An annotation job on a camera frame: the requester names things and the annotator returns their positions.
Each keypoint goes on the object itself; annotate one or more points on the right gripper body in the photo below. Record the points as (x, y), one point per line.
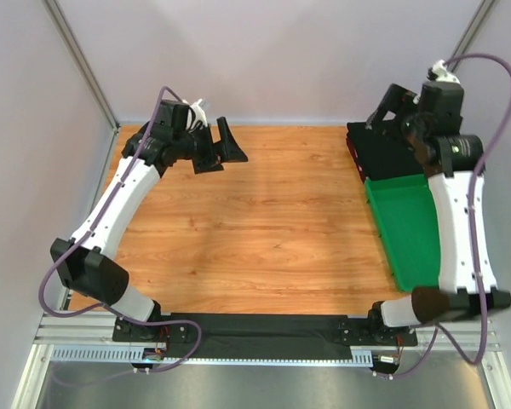
(393, 99)

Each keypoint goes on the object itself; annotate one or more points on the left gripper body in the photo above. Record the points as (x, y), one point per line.
(204, 149)

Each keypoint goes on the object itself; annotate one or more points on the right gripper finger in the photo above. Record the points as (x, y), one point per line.
(374, 121)
(390, 102)

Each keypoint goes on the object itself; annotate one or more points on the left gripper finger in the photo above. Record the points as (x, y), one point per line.
(228, 146)
(239, 157)

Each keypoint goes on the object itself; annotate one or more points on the black t-shirt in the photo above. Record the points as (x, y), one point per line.
(381, 158)

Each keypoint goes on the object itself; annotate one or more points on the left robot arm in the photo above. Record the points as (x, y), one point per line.
(86, 262)

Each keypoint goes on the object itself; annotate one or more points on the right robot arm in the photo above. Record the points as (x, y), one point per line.
(430, 123)

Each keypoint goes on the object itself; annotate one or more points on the dark red folded t-shirt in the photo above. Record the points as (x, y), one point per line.
(354, 154)

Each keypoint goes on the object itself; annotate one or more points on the green plastic tray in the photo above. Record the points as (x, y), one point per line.
(405, 216)

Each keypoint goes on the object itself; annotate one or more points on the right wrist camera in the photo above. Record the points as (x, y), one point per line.
(438, 72)

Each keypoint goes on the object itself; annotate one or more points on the right aluminium frame post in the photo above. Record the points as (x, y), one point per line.
(475, 25)

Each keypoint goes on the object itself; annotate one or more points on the aluminium frame post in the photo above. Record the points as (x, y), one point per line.
(68, 36)
(475, 25)

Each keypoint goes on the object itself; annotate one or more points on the left aluminium frame post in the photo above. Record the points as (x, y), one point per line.
(68, 36)

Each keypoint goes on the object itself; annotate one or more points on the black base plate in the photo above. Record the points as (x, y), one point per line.
(249, 345)

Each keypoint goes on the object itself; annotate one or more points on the slotted cable duct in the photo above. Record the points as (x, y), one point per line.
(146, 356)

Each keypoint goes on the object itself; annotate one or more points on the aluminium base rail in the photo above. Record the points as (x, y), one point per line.
(104, 328)

